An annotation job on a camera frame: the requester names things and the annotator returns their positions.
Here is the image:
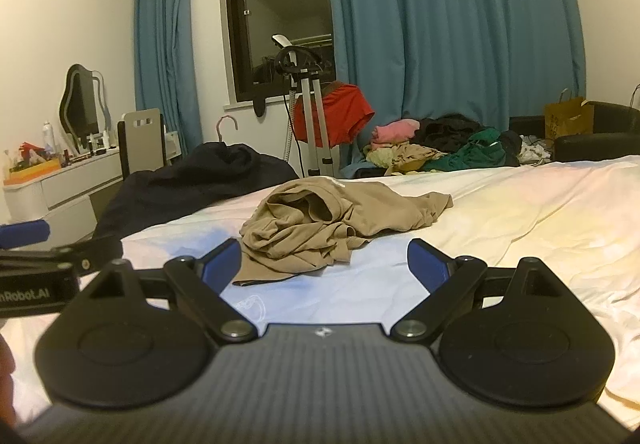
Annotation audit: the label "white dresser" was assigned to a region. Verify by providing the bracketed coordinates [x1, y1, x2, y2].
[2, 149, 126, 241]

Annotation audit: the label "white patterned cloth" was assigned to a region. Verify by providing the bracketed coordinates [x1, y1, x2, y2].
[517, 136, 554, 166]

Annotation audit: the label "beige garment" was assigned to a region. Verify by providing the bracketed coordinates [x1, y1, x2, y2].
[385, 144, 449, 175]

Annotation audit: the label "orange box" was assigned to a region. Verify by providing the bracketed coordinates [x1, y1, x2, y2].
[4, 159, 62, 186]

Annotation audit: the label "wide blue curtain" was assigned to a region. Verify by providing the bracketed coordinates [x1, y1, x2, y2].
[320, 0, 587, 166]

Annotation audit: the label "black sofa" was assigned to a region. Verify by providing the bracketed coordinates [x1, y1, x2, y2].
[509, 100, 640, 164]

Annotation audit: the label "narrow blue curtain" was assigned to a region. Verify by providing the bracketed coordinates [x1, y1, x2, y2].
[132, 0, 203, 156]

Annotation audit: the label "wavy-edged mirror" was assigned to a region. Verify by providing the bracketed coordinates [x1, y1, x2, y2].
[58, 64, 112, 148]

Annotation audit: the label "pink garment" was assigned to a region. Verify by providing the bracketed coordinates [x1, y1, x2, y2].
[370, 120, 422, 146]

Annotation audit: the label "brown paper bag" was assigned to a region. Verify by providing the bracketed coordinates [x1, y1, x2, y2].
[544, 89, 596, 141]

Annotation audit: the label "white-backed chair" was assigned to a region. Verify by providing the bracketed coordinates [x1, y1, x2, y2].
[117, 108, 168, 178]

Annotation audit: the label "row of cosmetic bottles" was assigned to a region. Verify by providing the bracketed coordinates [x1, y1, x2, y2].
[60, 129, 119, 161]

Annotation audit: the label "pink hanger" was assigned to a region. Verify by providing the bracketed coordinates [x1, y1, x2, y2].
[216, 115, 240, 145]

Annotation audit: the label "black garment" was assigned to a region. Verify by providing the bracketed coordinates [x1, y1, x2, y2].
[92, 142, 301, 240]

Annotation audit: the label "black clothes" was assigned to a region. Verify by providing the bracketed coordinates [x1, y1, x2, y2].
[415, 113, 523, 167]

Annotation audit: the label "red garment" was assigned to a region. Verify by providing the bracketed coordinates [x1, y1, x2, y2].
[293, 81, 376, 146]

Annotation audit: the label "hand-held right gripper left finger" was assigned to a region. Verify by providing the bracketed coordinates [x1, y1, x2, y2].
[86, 238, 259, 344]

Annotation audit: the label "green garment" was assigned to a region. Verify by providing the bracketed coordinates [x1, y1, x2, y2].
[425, 127, 507, 173]

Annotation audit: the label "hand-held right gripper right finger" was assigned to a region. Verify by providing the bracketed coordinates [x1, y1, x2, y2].
[390, 238, 567, 344]

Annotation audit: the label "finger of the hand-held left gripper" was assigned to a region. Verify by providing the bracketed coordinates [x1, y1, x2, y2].
[0, 219, 52, 250]
[0, 238, 124, 277]

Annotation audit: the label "tan shirt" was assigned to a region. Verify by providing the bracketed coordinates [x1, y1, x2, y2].
[232, 176, 454, 287]

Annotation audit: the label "garment steamer stand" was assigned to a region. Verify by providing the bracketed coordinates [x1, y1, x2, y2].
[252, 34, 341, 177]

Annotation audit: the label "yellow-green garment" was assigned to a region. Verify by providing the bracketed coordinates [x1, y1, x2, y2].
[364, 144, 401, 170]

